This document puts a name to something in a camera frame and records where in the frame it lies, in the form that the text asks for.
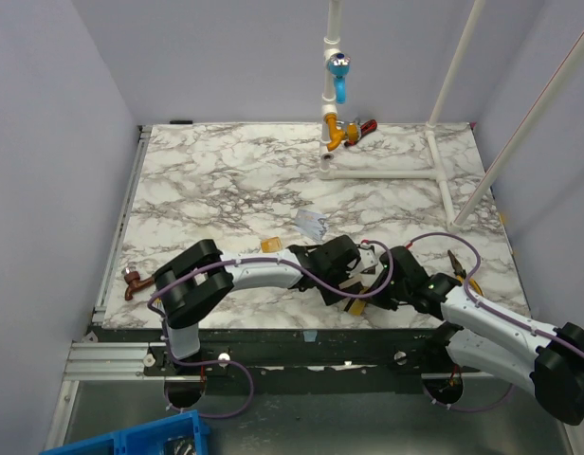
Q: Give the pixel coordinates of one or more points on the blue pipe valve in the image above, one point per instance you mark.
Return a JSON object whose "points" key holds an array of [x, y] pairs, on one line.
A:
{"points": [[338, 66]]}

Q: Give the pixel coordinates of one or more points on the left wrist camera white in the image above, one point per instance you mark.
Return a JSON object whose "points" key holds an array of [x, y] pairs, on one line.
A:
{"points": [[367, 263]]}

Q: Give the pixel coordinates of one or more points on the silver VIP card top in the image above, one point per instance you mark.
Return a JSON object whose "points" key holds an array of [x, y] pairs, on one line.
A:
{"points": [[312, 224]]}

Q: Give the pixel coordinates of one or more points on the gold card middle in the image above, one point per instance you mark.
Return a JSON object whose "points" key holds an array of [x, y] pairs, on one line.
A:
{"points": [[271, 245]]}

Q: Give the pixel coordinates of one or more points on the aluminium rail frame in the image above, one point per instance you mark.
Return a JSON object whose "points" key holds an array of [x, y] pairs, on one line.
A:
{"points": [[238, 183]]}

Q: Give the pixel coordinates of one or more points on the blue plastic bin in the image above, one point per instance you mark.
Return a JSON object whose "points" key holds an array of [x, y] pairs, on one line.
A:
{"points": [[184, 433]]}

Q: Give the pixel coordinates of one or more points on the yellow handled pliers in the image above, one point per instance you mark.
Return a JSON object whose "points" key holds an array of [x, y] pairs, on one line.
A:
{"points": [[461, 274]]}

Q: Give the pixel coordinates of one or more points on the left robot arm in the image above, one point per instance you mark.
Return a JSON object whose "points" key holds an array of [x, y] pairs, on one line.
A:
{"points": [[191, 285]]}

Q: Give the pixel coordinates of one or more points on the brown faucet tap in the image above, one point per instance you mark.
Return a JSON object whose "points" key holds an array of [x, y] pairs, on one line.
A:
{"points": [[135, 283]]}

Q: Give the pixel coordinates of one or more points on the orange pipe valve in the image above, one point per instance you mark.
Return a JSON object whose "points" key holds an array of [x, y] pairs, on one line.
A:
{"points": [[349, 131]]}

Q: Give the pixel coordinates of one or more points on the beige leather card holder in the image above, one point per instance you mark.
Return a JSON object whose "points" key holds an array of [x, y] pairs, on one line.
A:
{"points": [[351, 283]]}

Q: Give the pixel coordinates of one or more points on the gold card with magnetic stripe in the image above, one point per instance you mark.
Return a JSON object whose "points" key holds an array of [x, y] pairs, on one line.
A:
{"points": [[355, 307]]}

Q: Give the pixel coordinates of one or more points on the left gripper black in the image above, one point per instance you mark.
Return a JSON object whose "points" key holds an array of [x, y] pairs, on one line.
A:
{"points": [[342, 273]]}

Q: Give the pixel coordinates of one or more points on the red black pliers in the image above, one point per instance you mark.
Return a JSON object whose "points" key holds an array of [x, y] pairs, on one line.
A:
{"points": [[365, 128]]}

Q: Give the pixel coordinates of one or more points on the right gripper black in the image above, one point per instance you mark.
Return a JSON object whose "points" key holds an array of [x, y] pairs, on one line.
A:
{"points": [[384, 294]]}

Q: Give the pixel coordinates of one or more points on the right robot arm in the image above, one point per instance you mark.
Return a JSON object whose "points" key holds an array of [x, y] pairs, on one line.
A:
{"points": [[544, 360]]}

